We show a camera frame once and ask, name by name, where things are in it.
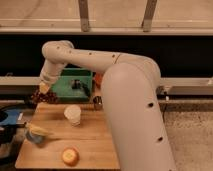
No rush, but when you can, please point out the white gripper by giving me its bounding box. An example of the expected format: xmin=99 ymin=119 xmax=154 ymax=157
xmin=39 ymin=61 xmax=65 ymax=94

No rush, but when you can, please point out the dark purple grapes bunch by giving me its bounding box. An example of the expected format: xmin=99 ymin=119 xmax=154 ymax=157
xmin=31 ymin=90 xmax=58 ymax=104

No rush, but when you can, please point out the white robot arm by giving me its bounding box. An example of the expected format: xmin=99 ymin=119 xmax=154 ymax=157
xmin=40 ymin=41 xmax=177 ymax=171

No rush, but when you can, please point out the green plastic bin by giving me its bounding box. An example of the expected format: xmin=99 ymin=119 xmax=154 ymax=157
xmin=51 ymin=68 xmax=93 ymax=102

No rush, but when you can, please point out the black object in bin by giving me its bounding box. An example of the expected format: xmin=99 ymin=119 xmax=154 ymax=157
xmin=71 ymin=79 xmax=90 ymax=97

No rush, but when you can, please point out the white paper cup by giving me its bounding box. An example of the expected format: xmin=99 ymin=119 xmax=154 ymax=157
xmin=64 ymin=105 xmax=81 ymax=126

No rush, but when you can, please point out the yellow banana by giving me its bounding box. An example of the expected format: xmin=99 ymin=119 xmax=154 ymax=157
xmin=25 ymin=123 xmax=52 ymax=136

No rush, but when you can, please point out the blue device at left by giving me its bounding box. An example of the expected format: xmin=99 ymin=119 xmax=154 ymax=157
xmin=0 ymin=106 xmax=34 ymax=126

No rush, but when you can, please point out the small metal can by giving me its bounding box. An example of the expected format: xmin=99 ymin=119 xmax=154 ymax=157
xmin=93 ymin=96 xmax=103 ymax=110

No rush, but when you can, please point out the orange red fruit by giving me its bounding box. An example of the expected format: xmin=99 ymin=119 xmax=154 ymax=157
xmin=94 ymin=73 xmax=103 ymax=87

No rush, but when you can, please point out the wooden board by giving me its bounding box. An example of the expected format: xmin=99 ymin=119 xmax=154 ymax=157
xmin=15 ymin=103 xmax=120 ymax=170

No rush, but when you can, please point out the orange apple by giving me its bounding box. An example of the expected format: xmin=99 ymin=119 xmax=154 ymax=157
xmin=62 ymin=148 xmax=79 ymax=166

